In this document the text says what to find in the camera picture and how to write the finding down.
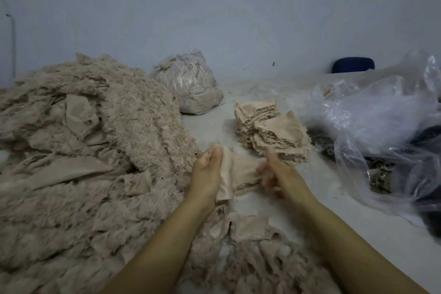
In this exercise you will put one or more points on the person's left hand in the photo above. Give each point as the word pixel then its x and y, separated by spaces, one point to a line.
pixel 205 179

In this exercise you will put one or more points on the person's right hand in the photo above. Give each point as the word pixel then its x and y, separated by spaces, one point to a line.
pixel 286 180

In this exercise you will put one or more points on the beige fabric piece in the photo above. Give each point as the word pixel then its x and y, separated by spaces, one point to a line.
pixel 238 173

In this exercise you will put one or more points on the beige scrap strips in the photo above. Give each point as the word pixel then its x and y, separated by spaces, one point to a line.
pixel 255 256

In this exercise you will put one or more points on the large pile beige fabric scraps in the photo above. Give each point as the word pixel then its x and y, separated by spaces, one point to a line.
pixel 83 159

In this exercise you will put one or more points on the person's right forearm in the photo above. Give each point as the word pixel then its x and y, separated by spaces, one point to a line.
pixel 362 252

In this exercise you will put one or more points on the person's left forearm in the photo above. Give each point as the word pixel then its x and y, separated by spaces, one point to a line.
pixel 155 256

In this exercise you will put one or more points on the clear bag of beige scraps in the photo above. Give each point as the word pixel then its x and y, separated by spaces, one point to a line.
pixel 187 82

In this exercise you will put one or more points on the large clear plastic bag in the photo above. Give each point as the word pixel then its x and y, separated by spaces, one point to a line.
pixel 379 114

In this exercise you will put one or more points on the blue chair back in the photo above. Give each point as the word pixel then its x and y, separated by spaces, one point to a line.
pixel 353 65

